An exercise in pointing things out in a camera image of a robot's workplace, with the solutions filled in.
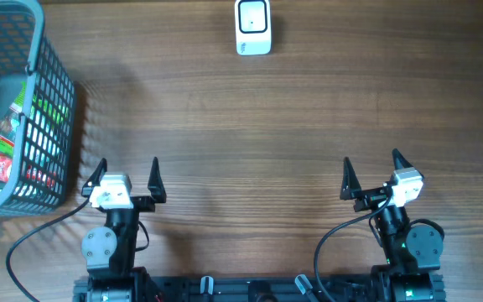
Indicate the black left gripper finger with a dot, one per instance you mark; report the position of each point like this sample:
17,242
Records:
155,183
95,178

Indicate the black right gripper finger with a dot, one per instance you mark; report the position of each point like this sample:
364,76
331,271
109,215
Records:
403,169
350,188

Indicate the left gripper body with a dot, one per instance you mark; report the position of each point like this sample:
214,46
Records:
131,217

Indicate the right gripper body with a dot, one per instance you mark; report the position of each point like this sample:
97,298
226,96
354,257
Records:
370,199

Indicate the red tissue pack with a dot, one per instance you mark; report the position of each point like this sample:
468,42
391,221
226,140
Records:
32,173

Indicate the green snack bag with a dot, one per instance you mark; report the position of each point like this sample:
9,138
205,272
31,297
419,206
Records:
10,121

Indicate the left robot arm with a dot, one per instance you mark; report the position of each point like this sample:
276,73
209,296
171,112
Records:
110,250

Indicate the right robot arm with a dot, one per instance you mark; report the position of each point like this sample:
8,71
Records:
412,248

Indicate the white barcode scanner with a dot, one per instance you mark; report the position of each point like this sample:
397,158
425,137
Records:
253,27

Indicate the grey black mesh basket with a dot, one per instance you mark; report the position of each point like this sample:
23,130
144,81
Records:
26,54

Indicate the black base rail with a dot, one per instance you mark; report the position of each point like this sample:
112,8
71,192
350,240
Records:
353,287

